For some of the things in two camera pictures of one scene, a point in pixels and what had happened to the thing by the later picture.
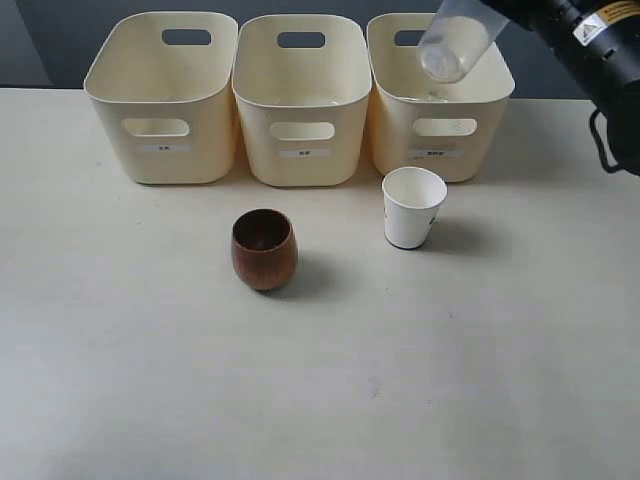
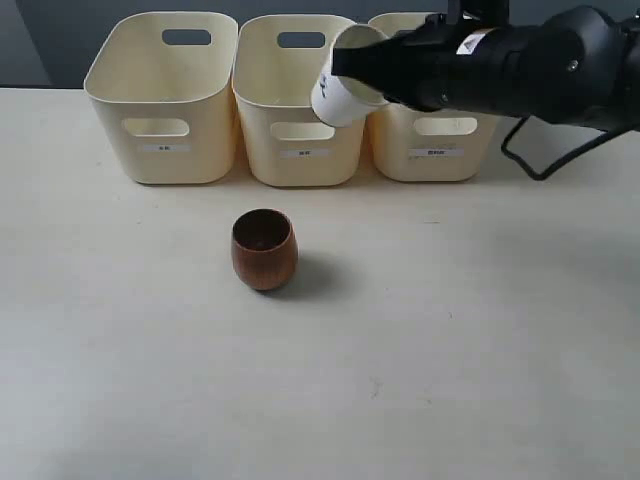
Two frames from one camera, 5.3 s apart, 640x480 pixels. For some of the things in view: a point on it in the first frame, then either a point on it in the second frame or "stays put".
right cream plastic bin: x=416 y=120 stays put
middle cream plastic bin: x=301 y=83 stays put
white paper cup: x=413 y=196 -> x=342 y=101
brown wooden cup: x=265 y=249 stays put
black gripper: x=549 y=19 -> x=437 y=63
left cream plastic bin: x=163 y=82 stays put
